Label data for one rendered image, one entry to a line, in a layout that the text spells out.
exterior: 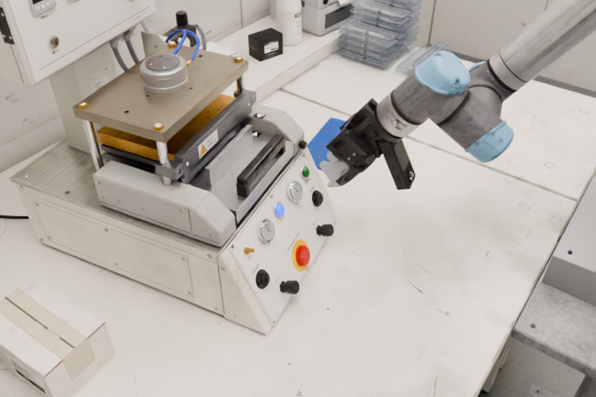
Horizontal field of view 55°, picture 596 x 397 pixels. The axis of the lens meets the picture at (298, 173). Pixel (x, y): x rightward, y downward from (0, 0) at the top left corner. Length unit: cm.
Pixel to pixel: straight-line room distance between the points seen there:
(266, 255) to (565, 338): 55
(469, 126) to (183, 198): 47
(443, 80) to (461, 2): 254
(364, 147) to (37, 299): 62
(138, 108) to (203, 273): 30
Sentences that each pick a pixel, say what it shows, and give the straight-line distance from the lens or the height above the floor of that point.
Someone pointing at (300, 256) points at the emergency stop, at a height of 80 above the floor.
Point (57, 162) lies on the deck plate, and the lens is 121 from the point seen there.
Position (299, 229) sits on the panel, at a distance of 112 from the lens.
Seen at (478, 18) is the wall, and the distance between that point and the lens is 342.
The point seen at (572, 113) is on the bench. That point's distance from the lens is 177.
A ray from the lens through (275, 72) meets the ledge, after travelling 171.
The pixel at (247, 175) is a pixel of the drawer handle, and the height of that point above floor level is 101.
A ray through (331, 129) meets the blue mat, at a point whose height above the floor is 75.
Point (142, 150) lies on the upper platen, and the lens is 101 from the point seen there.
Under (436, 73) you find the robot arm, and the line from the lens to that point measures 90.
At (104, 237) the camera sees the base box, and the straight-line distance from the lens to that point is 112.
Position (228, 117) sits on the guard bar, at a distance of 104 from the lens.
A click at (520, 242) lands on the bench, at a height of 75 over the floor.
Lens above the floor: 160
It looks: 38 degrees down
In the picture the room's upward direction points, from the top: straight up
